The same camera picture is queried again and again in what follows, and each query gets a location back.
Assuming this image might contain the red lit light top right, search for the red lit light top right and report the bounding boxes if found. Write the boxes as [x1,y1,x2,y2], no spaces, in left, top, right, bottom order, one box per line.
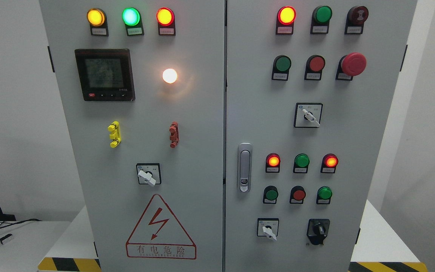
[276,6,296,36]

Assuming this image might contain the white selector switch lower right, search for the white selector switch lower right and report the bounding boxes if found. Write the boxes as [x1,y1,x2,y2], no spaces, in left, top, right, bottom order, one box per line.
[257,218,279,241]

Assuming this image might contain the red terminal connector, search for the red terminal connector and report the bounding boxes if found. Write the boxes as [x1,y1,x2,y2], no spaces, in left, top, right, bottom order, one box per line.
[169,122,179,148]

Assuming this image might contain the grey left cabinet door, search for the grey left cabinet door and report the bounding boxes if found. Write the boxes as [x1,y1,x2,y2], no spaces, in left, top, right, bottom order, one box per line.
[40,0,225,272]

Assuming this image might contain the small white black dongle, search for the small white black dongle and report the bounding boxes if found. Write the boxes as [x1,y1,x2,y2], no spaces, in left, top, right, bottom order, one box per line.
[0,233,14,245]

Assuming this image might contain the green push button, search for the green push button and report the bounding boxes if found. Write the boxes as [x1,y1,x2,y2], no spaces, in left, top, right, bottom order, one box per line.
[316,186,333,205]
[262,185,279,204]
[271,55,291,81]

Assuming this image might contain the red push button upper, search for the red push button upper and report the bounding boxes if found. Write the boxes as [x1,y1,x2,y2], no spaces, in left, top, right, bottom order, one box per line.
[304,55,325,80]

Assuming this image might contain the green push button lower right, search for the green push button lower right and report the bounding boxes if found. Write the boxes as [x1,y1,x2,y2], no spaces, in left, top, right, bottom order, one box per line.
[316,186,333,205]

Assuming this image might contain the silver door latch handle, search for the silver door latch handle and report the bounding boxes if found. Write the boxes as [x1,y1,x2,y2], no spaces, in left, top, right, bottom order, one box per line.
[237,142,253,193]

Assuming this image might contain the red lit indicator light left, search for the red lit indicator light left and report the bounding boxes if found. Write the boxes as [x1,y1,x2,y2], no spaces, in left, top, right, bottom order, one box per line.
[156,7,176,36]

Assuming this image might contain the red high voltage warning sticker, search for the red high voltage warning sticker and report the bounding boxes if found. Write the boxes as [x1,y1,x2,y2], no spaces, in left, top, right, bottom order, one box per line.
[126,193,197,260]

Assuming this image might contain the green push button upper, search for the green push button upper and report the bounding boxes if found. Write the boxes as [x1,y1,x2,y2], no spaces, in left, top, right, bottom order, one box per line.
[271,55,291,81]

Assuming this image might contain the red emergency stop button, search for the red emergency stop button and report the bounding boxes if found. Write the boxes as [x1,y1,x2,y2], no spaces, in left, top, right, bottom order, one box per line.
[335,52,367,81]

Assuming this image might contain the red push button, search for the red push button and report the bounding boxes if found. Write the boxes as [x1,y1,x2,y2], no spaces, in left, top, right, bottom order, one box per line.
[304,55,325,80]
[289,185,307,204]

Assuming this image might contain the white lit indicator lamp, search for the white lit indicator lamp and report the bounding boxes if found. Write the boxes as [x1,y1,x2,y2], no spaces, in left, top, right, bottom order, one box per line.
[162,68,178,84]

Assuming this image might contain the dark red buzzer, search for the dark red buzzer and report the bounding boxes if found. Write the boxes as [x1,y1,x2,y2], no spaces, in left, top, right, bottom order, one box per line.
[344,6,369,35]

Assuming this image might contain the red push button lower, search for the red push button lower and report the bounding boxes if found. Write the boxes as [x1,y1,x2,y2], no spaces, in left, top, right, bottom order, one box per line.
[289,185,307,204]

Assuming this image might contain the grey cabinet door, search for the grey cabinet door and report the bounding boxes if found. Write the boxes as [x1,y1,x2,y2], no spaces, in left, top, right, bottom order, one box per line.
[225,0,417,272]
[40,0,225,272]

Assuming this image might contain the green unlit light middle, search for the green unlit light middle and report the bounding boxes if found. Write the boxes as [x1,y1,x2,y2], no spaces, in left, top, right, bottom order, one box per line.
[293,153,310,173]

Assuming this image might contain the red light middle right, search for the red light middle right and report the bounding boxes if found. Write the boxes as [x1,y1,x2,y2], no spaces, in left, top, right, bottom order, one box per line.
[320,153,338,173]

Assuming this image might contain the green push button lower left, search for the green push button lower left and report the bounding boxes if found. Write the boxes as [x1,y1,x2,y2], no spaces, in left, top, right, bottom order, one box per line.
[262,185,279,204]

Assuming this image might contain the white platform with hazard stripes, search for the white platform with hazard stripes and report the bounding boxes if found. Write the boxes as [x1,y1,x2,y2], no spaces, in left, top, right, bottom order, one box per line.
[38,202,427,272]

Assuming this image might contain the green unlit light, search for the green unlit light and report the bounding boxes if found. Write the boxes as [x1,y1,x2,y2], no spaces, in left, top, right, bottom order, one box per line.
[293,153,310,173]
[310,5,333,34]

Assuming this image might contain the green unlit light top right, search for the green unlit light top right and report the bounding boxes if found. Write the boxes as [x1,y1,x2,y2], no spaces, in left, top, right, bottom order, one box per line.
[310,5,333,34]

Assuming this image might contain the yellow indicator light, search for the yellow indicator light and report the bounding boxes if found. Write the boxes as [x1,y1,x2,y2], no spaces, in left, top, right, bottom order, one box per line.
[87,8,109,36]

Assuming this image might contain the grey right cabinet door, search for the grey right cabinet door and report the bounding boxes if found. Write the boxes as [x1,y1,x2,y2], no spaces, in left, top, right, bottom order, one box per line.
[225,0,417,272]

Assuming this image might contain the white selector switch upper right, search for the white selector switch upper right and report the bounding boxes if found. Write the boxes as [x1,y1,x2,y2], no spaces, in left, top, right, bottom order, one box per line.
[293,103,323,128]

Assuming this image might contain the white selector switch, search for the white selector switch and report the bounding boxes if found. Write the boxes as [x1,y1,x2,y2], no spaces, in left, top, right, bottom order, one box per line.
[257,218,279,241]
[293,103,323,128]

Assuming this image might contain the green lit indicator light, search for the green lit indicator light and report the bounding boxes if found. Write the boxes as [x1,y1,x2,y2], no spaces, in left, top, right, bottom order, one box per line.
[122,7,144,36]

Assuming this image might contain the black cable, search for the black cable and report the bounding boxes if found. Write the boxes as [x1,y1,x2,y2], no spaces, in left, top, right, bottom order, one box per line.
[0,218,42,237]

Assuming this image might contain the black digital power meter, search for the black digital power meter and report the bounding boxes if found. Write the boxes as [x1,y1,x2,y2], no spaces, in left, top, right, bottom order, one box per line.
[74,48,135,102]

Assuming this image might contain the red lit light middle left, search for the red lit light middle left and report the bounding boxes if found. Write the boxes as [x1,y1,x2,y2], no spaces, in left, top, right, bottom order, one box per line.
[265,153,280,173]

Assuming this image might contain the yellow terminal connector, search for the yellow terminal connector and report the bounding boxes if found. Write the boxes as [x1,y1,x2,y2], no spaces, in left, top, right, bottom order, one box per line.
[107,121,122,148]

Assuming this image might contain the black rotary knob switch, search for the black rotary knob switch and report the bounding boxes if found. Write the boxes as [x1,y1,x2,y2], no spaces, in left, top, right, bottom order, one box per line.
[307,219,330,246]

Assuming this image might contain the white selector switch left door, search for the white selector switch left door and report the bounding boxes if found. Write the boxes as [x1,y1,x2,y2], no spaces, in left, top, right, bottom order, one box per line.
[136,162,162,187]

